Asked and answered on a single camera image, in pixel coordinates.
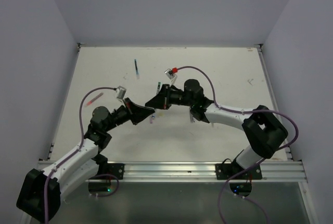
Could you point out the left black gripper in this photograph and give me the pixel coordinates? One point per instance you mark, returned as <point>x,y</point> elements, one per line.
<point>136,113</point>

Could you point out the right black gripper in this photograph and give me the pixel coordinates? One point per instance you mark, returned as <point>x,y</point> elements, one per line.
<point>163,100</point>

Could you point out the dark green pen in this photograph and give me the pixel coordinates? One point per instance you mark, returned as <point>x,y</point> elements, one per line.
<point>158,87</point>

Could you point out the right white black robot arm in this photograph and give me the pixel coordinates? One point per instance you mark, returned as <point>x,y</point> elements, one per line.
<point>263,130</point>

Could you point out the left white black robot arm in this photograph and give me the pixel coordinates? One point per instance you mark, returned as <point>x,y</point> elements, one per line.
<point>43,191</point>

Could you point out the pink red pen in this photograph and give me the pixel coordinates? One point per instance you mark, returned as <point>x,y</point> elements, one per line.
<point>94,99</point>

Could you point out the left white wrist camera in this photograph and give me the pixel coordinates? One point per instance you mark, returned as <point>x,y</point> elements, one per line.
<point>120,93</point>

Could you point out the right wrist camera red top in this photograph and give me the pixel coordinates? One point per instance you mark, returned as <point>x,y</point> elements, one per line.
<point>172,74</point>

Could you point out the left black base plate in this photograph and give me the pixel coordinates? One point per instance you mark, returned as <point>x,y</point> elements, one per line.
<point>115,169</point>

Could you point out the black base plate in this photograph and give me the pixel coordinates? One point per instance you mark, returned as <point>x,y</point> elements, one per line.
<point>115,169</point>
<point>224,171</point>

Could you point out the aluminium front rail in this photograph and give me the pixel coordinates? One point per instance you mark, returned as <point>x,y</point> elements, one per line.
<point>182,170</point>

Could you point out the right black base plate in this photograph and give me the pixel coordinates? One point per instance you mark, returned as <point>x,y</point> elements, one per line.
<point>224,171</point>

